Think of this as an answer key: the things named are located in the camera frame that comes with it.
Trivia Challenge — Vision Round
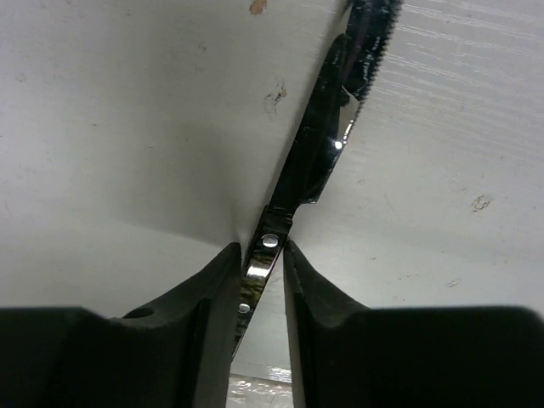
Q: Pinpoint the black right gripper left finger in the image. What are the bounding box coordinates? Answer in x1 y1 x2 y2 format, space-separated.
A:
114 242 241 407

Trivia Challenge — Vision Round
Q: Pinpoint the steel table knife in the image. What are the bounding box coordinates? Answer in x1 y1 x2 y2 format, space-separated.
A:
233 0 402 349

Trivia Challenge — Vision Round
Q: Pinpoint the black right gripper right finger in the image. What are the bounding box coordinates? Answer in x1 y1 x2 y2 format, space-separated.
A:
284 241 366 407

